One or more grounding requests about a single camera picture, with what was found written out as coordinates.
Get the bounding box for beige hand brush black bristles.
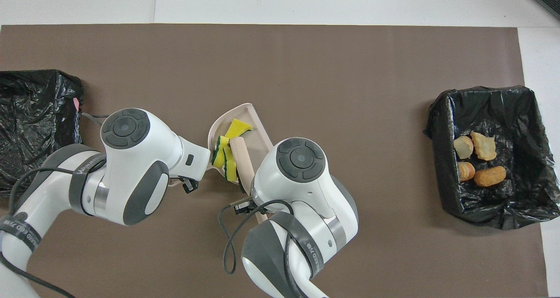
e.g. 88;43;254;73
229;136;269;224

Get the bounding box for green and yellow sponge piece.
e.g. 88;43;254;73
211;135;231;168

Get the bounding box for open bin with black bag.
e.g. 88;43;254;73
423;85;560;230

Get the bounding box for brown fried nugget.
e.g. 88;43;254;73
473;165;508;188

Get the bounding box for brown table mat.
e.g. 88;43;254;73
0;24;550;298

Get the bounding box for pale fried food piece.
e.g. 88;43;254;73
453;135;475;160
470;131;498;161
457;161;476;183

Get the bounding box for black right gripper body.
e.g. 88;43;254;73
233;196;259;216

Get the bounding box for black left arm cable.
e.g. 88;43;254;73
0;112;110;298

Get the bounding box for beige plastic dustpan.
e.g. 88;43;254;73
168;102;276;189

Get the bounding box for black bag covered bin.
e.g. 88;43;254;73
0;69;84;197

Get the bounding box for yellow notched sponge piece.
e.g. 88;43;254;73
222;147;239;182

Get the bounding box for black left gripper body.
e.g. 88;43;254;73
180;177;200;195

